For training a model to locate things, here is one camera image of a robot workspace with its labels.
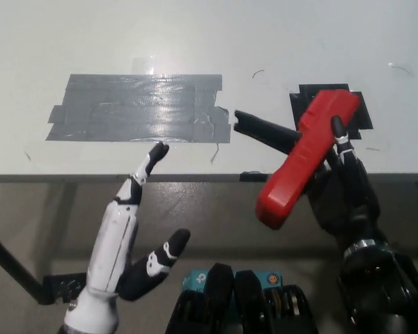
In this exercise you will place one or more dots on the black right hand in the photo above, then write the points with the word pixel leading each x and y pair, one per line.
pixel 348 202

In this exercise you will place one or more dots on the small black tape piece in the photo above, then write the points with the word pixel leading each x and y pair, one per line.
pixel 251 176

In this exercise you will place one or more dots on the grey duct tape patch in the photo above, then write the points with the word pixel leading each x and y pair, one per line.
pixel 139 109

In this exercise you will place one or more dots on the white and black left hand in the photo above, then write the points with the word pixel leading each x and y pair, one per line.
pixel 111 243

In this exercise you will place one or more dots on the black and teal robot torso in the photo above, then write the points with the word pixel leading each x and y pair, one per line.
pixel 226 302

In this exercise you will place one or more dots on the black table leg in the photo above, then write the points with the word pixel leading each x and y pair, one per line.
pixel 14 268

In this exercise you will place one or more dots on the red digital multimeter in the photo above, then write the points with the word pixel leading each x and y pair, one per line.
pixel 299 167

